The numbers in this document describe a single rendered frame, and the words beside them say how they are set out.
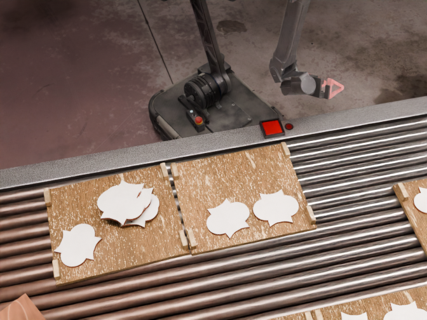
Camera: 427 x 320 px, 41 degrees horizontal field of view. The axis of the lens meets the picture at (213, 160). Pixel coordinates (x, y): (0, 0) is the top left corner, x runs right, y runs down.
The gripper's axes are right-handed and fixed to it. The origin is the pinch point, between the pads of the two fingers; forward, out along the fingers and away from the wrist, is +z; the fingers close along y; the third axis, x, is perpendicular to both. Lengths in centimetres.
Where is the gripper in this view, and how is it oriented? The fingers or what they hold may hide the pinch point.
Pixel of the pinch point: (332, 85)
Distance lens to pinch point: 205.4
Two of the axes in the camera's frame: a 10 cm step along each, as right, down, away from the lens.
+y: 4.4, 2.7, -8.5
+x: 0.5, -9.6, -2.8
